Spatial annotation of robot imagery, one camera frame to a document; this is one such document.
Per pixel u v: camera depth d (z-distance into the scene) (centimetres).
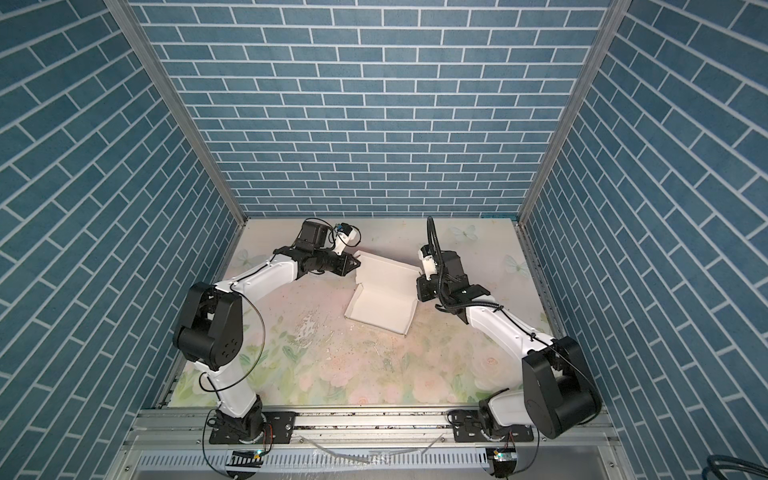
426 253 77
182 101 87
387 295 99
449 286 67
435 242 64
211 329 49
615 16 71
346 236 83
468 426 74
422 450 71
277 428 74
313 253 74
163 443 74
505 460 73
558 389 42
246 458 72
